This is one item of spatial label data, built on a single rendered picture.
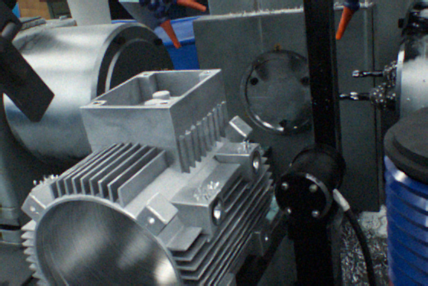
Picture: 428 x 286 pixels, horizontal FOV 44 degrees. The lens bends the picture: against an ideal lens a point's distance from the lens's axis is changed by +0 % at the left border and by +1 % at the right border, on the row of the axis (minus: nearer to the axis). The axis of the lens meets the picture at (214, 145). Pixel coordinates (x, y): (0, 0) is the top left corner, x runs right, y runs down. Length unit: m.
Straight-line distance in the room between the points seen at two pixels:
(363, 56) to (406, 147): 0.69
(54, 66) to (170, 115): 0.41
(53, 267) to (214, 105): 0.23
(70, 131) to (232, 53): 0.30
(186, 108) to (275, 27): 0.40
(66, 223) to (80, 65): 0.34
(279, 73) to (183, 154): 0.42
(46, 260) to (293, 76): 0.50
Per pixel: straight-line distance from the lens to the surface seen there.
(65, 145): 0.88
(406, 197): 0.17
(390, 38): 0.96
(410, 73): 0.63
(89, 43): 0.85
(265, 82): 0.90
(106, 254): 0.61
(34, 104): 0.45
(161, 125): 0.49
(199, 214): 0.45
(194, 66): 2.28
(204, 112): 0.54
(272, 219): 0.70
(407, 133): 0.18
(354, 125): 0.89
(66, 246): 0.57
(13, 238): 1.04
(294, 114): 0.90
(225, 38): 0.91
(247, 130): 0.58
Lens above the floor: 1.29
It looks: 22 degrees down
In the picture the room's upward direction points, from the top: 9 degrees counter-clockwise
